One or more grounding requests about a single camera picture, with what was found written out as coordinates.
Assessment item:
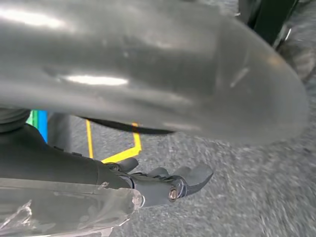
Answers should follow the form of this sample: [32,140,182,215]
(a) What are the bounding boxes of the black robot leg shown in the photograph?
[237,0,300,48]

